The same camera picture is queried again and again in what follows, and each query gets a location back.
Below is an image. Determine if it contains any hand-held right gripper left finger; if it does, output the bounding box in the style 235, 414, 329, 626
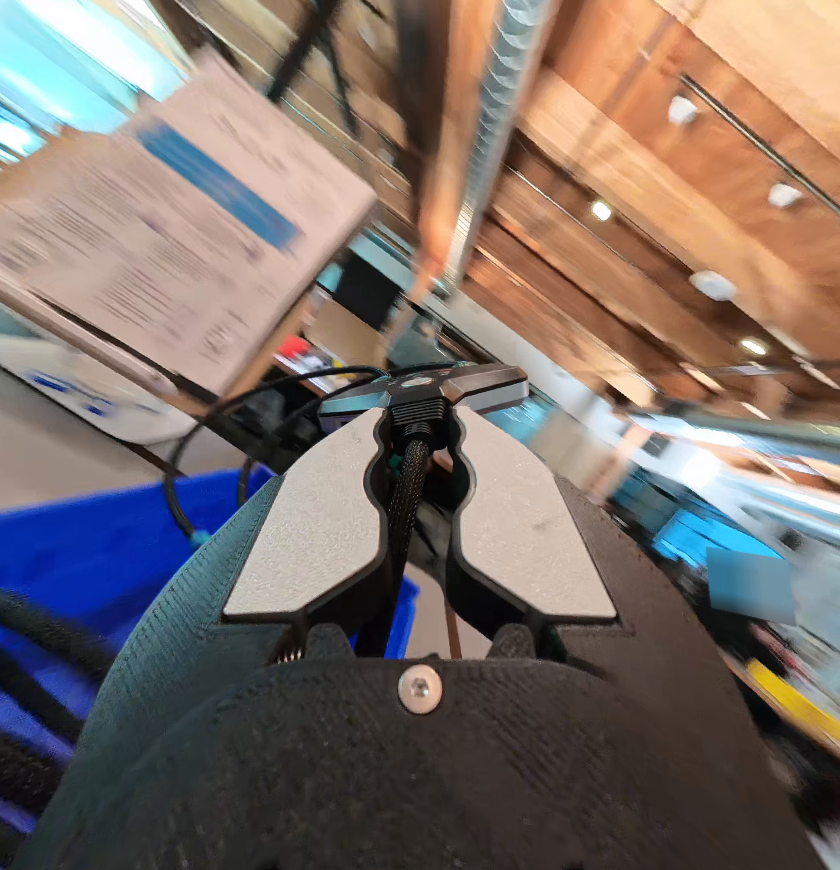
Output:
224, 408, 395, 640

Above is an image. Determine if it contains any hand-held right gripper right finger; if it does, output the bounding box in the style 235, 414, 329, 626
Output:
447, 405, 618, 640

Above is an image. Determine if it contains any black braided hub cable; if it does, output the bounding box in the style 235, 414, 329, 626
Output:
355, 423, 436, 657

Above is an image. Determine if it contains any black usb hub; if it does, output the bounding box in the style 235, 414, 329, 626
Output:
317, 363, 531, 433

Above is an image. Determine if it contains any blue plastic bin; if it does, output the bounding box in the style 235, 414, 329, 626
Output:
0, 465, 421, 870

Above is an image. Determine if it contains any blue banner instruction sheet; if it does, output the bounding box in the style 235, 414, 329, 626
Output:
0, 122, 313, 396

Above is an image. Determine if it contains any white printed instruction sheet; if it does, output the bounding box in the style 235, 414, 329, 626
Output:
155, 60, 381, 273

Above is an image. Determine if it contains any thin black usb cable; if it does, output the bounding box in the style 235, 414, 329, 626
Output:
161, 366, 388, 549

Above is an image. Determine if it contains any thick black braided cable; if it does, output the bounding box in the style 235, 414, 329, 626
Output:
0, 586, 116, 851

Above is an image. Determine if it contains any ribbed metal duct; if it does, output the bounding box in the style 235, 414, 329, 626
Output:
452, 0, 551, 289

